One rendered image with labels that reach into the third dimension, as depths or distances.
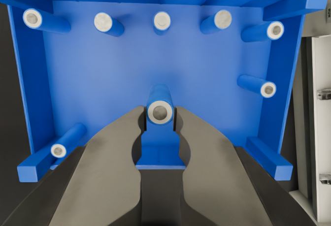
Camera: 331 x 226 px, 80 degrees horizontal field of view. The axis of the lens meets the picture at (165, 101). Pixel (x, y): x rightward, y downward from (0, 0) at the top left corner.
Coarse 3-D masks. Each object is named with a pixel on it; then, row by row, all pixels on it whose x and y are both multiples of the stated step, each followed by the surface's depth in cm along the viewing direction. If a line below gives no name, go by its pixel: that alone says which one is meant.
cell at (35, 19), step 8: (32, 8) 18; (24, 16) 18; (32, 16) 18; (40, 16) 19; (48, 16) 20; (56, 16) 22; (32, 24) 19; (40, 24) 19; (48, 24) 20; (56, 24) 21; (64, 24) 23; (56, 32) 23; (64, 32) 24
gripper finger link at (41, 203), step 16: (64, 160) 8; (48, 176) 7; (64, 176) 7; (32, 192) 7; (48, 192) 7; (64, 192) 7; (16, 208) 6; (32, 208) 6; (48, 208) 6; (16, 224) 6; (32, 224) 6; (48, 224) 6
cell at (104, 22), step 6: (102, 12) 18; (96, 18) 19; (102, 18) 19; (108, 18) 19; (96, 24) 19; (102, 24) 19; (108, 24) 19; (114, 24) 19; (120, 24) 23; (102, 30) 19; (108, 30) 19; (114, 30) 20; (120, 30) 23
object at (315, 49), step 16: (320, 48) 51; (320, 64) 52; (320, 80) 53; (320, 96) 54; (320, 112) 56; (320, 128) 57; (320, 144) 58; (320, 160) 60; (320, 176) 60; (320, 192) 63; (320, 208) 64; (320, 224) 65
